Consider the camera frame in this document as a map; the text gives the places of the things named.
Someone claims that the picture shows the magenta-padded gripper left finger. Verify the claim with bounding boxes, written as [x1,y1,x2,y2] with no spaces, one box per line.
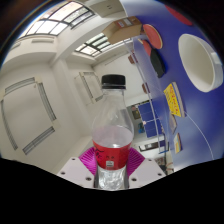
[56,147,98,190]

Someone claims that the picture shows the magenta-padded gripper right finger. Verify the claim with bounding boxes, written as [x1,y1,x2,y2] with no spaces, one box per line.
[126,147,167,190]

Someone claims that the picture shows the clear red-labelled water bottle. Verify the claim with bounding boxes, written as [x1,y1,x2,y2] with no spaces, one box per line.
[91,74,135,191]

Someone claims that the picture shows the small yellow and blue book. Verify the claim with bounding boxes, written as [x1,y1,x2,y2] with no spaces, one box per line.
[173,132,184,154]

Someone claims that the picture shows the folded blue table tennis tables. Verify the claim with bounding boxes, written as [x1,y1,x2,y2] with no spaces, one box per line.
[137,101,167,138]

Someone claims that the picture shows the grey book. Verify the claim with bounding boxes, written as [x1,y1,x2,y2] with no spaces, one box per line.
[168,113,178,134]

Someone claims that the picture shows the brown armchair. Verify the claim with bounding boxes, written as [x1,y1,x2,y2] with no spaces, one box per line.
[141,82,150,94]
[128,53,138,64]

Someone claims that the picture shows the white mug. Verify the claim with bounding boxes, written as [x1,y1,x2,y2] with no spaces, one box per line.
[177,33,224,94]

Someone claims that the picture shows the red table tennis paddle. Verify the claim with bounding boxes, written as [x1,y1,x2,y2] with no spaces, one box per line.
[138,39,153,57]
[142,23,164,50]

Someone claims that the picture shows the tall black-framed window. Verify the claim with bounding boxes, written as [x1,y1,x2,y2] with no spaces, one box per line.
[74,32,113,57]

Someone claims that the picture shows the large black-framed window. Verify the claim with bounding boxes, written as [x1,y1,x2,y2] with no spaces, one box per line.
[18,1,96,39]

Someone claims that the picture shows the beige floor cabinet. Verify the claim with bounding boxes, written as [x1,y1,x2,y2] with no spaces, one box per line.
[87,0,127,17]

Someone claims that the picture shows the unlit ceiling light frame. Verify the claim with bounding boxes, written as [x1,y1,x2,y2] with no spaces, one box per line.
[0,76,58,156]
[74,70,104,104]

